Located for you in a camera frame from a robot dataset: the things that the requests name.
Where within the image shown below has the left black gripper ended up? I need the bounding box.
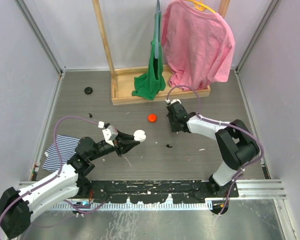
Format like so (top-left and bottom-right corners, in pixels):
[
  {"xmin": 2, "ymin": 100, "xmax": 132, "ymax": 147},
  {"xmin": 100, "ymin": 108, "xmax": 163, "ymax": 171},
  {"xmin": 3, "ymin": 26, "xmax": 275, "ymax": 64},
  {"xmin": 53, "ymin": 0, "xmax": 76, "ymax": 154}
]
[{"xmin": 88, "ymin": 129, "xmax": 139, "ymax": 161}]

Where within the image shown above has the white earbud case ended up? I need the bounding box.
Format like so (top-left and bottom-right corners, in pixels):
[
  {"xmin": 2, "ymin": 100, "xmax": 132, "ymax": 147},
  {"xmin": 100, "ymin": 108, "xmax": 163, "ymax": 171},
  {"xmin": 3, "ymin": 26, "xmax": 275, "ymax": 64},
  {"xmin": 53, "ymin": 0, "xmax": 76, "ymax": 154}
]
[{"xmin": 133, "ymin": 129, "xmax": 146, "ymax": 143}]

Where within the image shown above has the orange earbud case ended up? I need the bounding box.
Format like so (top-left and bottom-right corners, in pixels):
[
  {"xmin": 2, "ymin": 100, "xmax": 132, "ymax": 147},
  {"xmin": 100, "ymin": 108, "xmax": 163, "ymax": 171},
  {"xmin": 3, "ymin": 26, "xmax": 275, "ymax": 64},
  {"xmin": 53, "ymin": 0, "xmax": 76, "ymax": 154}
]
[{"xmin": 147, "ymin": 113, "xmax": 157, "ymax": 123}]

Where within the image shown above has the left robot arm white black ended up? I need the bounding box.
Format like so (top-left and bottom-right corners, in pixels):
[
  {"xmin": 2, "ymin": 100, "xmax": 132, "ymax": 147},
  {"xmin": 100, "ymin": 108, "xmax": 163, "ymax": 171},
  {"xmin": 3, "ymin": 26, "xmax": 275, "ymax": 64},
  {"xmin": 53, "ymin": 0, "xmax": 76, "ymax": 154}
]
[{"xmin": 0, "ymin": 126, "xmax": 146, "ymax": 239}]

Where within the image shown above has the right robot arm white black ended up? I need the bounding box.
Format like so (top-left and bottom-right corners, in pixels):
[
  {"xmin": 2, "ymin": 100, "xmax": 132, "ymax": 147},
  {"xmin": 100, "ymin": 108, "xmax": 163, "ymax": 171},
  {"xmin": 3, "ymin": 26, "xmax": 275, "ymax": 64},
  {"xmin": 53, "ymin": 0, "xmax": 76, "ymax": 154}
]
[{"xmin": 165, "ymin": 99, "xmax": 260, "ymax": 197}]

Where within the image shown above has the black earbud case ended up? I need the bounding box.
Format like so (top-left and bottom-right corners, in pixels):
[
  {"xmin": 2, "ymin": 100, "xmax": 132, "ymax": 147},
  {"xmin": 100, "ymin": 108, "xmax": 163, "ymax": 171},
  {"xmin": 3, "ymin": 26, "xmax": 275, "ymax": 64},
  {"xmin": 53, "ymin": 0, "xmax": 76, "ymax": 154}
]
[{"xmin": 84, "ymin": 86, "xmax": 93, "ymax": 95}]

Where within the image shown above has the green tank top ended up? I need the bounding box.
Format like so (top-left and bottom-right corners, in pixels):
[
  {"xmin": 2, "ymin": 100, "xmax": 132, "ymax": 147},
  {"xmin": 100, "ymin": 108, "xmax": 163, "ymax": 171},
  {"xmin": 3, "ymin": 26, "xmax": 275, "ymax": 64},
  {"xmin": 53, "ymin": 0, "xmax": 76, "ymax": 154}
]
[{"xmin": 131, "ymin": 13, "xmax": 166, "ymax": 101}]

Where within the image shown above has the blue white striped cloth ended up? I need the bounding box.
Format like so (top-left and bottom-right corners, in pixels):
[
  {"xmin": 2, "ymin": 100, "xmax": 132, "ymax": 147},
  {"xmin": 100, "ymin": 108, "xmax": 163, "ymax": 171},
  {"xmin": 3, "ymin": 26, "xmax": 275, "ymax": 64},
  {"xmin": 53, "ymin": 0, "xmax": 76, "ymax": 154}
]
[{"xmin": 42, "ymin": 135, "xmax": 80, "ymax": 172}]

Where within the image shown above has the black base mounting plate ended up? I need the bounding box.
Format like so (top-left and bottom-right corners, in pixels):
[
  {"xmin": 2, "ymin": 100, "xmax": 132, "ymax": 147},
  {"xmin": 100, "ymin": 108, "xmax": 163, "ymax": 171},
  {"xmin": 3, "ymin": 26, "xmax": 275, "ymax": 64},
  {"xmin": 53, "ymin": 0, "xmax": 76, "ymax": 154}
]
[{"xmin": 76, "ymin": 180, "xmax": 230, "ymax": 204}]

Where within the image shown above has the wooden clothes rack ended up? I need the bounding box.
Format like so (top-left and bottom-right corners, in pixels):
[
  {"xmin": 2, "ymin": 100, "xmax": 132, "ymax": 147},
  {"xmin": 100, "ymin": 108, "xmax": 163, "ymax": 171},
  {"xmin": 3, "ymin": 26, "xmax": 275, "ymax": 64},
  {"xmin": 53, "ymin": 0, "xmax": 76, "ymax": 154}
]
[{"xmin": 93, "ymin": 0, "xmax": 235, "ymax": 105}]

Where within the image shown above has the pink t-shirt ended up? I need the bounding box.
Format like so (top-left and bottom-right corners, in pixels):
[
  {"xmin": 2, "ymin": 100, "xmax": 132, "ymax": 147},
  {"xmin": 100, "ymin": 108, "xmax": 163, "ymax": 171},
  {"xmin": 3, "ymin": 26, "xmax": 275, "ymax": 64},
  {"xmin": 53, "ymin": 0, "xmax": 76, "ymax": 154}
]
[{"xmin": 161, "ymin": 0, "xmax": 235, "ymax": 90}]

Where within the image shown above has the grey-blue clothes hanger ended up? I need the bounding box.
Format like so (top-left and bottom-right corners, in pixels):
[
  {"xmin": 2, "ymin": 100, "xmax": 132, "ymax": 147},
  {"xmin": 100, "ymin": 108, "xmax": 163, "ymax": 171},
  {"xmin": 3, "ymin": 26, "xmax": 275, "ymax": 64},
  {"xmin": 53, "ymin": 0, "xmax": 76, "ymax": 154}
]
[{"xmin": 154, "ymin": 0, "xmax": 161, "ymax": 60}]

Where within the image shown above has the yellow clothes hanger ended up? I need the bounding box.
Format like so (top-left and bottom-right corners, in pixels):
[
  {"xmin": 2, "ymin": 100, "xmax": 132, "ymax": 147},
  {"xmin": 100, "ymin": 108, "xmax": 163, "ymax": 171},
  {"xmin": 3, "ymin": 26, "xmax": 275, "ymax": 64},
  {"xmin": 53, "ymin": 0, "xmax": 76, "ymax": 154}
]
[{"xmin": 185, "ymin": 0, "xmax": 216, "ymax": 14}]

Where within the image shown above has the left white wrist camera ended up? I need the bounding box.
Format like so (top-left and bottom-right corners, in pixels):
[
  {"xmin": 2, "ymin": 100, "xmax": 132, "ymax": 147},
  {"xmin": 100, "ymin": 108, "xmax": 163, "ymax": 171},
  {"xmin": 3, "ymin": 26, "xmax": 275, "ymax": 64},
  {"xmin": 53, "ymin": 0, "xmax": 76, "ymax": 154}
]
[{"xmin": 98, "ymin": 121, "xmax": 118, "ymax": 147}]

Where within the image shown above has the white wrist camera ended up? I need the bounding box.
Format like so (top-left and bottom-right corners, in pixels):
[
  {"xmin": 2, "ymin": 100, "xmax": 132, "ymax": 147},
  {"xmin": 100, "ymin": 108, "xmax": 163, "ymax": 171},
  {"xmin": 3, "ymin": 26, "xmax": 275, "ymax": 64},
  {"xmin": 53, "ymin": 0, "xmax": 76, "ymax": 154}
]
[
  {"xmin": 98, "ymin": 121, "xmax": 118, "ymax": 147},
  {"xmin": 165, "ymin": 99, "xmax": 181, "ymax": 106}
]

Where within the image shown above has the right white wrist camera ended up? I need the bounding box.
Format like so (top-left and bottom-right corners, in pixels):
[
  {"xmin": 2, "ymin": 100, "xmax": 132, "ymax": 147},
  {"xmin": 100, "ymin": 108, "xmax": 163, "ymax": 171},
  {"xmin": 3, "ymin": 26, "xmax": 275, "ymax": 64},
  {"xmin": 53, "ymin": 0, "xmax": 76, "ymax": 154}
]
[{"xmin": 165, "ymin": 99, "xmax": 181, "ymax": 106}]

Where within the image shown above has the grey slotted cable duct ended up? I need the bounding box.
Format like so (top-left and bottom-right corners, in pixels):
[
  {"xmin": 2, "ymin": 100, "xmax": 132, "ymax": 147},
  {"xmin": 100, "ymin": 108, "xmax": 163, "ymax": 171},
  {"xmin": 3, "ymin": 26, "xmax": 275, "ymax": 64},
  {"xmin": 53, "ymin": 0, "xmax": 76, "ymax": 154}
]
[{"xmin": 49, "ymin": 198, "xmax": 214, "ymax": 211}]

